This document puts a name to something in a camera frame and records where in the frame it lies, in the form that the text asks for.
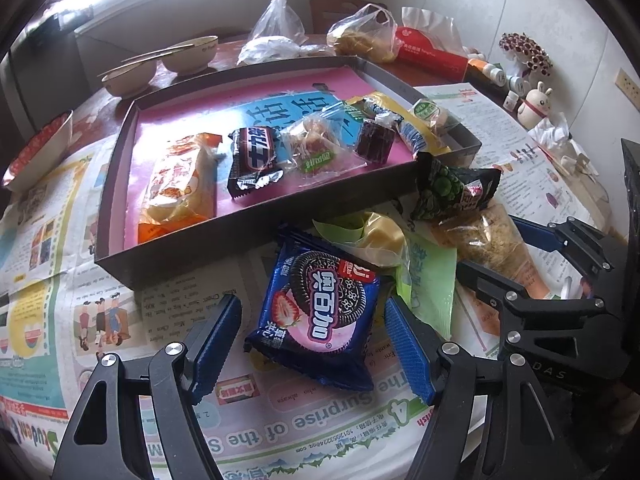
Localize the purple jelly candy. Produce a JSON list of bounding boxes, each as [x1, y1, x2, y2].
[[354, 112, 403, 163]]

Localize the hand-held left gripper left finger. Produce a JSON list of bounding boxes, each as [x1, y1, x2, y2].
[[52, 293, 244, 480]]

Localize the blue cookie packet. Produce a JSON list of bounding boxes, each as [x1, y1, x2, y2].
[[245, 227, 383, 393]]

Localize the white bowl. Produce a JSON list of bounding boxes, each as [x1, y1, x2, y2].
[[102, 62, 158, 98], [161, 36, 219, 76]]

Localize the white wall outlet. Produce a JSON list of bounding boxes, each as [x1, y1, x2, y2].
[[616, 67, 640, 106]]

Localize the printed newspaper sheet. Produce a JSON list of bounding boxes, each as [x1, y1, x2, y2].
[[415, 82, 626, 311], [0, 105, 146, 461], [65, 240, 506, 480]]

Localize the yellow snack packet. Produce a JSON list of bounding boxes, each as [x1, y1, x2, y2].
[[347, 91, 451, 158]]

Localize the round pastry with green label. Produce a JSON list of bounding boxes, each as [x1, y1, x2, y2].
[[410, 99, 448, 133]]

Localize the clear plastic bag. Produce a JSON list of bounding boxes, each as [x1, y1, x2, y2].
[[237, 0, 308, 66]]

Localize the black chocolate bar packet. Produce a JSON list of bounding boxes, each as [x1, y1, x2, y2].
[[226, 126, 285, 200]]

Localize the red patterned bowl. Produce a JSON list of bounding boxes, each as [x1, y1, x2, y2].
[[2, 110, 75, 193]]

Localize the grey cardboard box tray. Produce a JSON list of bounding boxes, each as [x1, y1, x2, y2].
[[95, 55, 483, 291]]

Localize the crumpled white tissue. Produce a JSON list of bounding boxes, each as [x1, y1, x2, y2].
[[529, 112, 573, 148]]

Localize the plastic bag with pastry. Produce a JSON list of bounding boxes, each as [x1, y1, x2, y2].
[[327, 4, 398, 63]]

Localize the black green pea packet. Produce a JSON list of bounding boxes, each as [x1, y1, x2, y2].
[[410, 152, 502, 222]]

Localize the orange white medicine bottle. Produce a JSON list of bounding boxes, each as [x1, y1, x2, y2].
[[467, 57, 494, 81]]

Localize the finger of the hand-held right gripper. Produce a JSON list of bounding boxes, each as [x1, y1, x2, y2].
[[510, 215, 617, 282], [456, 260, 621, 347]]

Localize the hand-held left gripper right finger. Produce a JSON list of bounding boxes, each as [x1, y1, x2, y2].
[[385, 297, 586, 480]]

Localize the white rabbit figurine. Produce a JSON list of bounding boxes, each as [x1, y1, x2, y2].
[[517, 82, 555, 128]]

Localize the wooden chair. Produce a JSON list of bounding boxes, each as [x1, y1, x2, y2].
[[309, 0, 388, 36]]

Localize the orange bread packet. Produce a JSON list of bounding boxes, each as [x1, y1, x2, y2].
[[137, 132, 226, 243]]

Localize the green wrapped yellow pastry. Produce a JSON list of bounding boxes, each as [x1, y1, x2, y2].
[[312, 210, 458, 338]]

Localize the red tissue pack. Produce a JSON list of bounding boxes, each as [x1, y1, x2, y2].
[[392, 7, 471, 81]]

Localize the clear packet of crumbly snack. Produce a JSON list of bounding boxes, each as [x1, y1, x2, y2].
[[432, 205, 543, 301]]

